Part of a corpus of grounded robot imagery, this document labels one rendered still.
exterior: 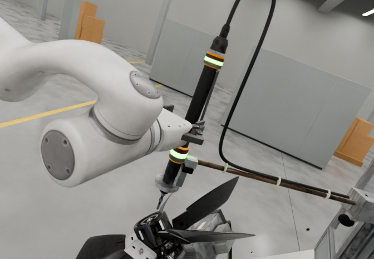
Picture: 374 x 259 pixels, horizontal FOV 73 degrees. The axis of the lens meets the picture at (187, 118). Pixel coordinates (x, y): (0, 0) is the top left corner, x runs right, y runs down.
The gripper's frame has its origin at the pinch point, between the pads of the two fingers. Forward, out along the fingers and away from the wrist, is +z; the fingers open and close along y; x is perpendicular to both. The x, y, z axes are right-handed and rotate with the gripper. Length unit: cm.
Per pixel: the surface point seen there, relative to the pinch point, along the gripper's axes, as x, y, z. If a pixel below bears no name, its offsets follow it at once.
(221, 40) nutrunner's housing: 18.7, 0.3, 4.0
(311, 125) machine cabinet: -79, 51, 576
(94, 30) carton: -75, -618, 538
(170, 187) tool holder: -20.0, 1.5, 3.8
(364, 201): -10, 48, 37
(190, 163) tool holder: -12.3, 3.2, 6.3
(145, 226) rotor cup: -41.5, -3.9, 9.7
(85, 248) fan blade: -69, -24, 10
